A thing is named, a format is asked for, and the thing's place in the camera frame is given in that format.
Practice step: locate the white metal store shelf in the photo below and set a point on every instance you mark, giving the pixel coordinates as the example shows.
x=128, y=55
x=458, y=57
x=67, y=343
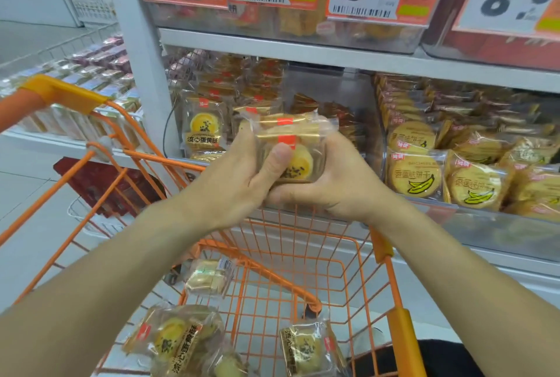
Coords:
x=131, y=83

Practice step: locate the person's left hand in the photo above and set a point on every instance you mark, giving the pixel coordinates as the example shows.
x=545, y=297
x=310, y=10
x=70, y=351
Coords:
x=227, y=188

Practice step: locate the person's right forearm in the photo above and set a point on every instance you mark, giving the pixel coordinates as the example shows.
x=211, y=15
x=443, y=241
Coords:
x=481, y=302

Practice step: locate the rows of egg yolk packets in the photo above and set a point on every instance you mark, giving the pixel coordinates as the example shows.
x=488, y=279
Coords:
x=203, y=123

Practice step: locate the group of silver boxed cakes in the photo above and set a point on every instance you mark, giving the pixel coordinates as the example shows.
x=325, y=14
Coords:
x=87, y=79

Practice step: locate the pile of golden cake packets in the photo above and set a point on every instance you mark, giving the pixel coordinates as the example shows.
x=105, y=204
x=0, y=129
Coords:
x=299, y=24

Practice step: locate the person's white right shoe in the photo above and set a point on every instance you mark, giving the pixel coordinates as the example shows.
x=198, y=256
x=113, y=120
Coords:
x=369, y=335

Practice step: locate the red carton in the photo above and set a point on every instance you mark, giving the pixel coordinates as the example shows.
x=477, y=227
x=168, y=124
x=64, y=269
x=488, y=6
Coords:
x=490, y=53

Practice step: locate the pile of pastry packets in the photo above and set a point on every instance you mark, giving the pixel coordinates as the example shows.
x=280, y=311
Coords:
x=175, y=337

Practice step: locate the person's left forearm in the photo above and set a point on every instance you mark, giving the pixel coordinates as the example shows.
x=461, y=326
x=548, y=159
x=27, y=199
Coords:
x=87, y=298

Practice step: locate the person's right hand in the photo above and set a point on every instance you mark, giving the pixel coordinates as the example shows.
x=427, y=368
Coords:
x=350, y=184

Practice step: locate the person's right leg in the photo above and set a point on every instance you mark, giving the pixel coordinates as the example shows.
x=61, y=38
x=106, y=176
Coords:
x=437, y=359

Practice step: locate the red box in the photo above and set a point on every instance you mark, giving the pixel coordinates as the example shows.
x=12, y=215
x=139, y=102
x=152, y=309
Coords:
x=96, y=184

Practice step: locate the orange shopping cart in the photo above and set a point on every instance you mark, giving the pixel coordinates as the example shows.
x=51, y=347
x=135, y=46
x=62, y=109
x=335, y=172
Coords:
x=61, y=92

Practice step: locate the group of banana biscuit packets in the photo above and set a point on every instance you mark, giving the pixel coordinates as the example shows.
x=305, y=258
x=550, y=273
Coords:
x=413, y=175

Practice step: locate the egg-yolk pastry packet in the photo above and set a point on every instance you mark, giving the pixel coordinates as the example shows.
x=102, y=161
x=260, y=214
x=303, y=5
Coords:
x=210, y=278

